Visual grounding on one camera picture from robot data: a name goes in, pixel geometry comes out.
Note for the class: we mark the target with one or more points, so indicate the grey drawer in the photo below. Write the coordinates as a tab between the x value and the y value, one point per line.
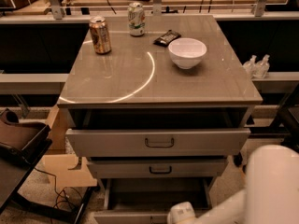
157	168
149	200
157	143

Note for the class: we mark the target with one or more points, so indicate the white green soda can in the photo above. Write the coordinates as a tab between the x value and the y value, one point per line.
136	19

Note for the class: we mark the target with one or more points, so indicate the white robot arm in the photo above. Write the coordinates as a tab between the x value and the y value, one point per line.
271	194

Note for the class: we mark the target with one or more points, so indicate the clear pump bottle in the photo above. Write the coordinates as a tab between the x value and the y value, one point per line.
249	66
261	67

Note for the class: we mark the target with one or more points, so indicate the gold soda can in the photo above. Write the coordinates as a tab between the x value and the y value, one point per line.
100	35

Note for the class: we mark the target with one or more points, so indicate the left clear pump bottle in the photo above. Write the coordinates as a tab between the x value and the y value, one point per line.
249	66

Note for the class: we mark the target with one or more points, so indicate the black snack bar wrapper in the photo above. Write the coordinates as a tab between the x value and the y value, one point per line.
165	39

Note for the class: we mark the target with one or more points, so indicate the white bowl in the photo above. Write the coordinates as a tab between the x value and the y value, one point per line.
186	53

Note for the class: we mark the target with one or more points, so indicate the right clear pump bottle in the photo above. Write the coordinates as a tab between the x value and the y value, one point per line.
261	67

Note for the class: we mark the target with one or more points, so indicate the grey bottom drawer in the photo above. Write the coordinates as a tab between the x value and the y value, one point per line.
149	200

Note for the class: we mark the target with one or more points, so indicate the grey top drawer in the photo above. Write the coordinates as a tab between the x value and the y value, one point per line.
157	143

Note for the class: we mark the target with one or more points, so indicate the grey drawer cabinet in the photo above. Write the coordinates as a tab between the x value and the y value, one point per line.
137	86

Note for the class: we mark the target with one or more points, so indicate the grey middle drawer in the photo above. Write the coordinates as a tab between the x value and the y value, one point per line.
157	168

